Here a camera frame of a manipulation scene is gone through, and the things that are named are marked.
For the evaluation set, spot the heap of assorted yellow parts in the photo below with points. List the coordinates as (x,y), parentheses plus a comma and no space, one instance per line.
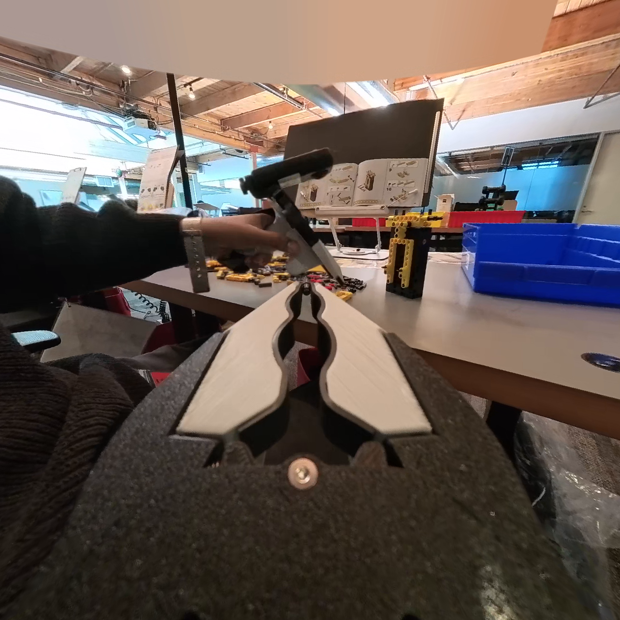
(240,277)

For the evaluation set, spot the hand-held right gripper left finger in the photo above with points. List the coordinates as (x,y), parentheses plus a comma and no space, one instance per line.
(237,382)

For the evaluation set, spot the clear plastic package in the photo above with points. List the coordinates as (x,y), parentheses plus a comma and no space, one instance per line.
(571,508)

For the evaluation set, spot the white ceiling projector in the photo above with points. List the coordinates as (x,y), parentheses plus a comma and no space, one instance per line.
(140,124)

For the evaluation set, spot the blue plastic bin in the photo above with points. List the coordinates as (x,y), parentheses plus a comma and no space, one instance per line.
(533,276)

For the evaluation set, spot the person's left hand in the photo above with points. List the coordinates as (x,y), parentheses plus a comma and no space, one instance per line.
(232,237)

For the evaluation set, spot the person's left forearm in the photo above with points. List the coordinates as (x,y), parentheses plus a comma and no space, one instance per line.
(97,252)

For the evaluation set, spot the chair armrest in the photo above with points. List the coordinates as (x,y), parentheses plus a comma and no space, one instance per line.
(36,339)

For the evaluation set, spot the silver watch band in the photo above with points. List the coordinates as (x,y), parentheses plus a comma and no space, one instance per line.
(196,261)

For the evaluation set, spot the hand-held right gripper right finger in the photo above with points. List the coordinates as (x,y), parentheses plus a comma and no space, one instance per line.
(373,382)

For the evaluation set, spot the pile of black red pins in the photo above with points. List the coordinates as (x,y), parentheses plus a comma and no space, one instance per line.
(356,283)

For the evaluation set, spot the red storage bin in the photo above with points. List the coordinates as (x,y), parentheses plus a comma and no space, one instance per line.
(368,222)
(484,218)

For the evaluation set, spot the black and yellow toy tower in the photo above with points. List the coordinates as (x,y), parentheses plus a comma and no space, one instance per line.
(411,271)

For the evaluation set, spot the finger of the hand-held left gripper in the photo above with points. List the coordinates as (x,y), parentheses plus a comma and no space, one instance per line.
(301,265)
(323,256)

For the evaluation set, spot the black metal pole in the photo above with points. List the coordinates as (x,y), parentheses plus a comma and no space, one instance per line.
(180,145)

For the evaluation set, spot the person's black knit sweater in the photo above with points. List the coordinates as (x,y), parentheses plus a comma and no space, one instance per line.
(48,436)

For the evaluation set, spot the white box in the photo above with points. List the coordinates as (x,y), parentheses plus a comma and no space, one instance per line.
(443,203)

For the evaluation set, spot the cardboard display board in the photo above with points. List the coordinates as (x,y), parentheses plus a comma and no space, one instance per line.
(155,179)

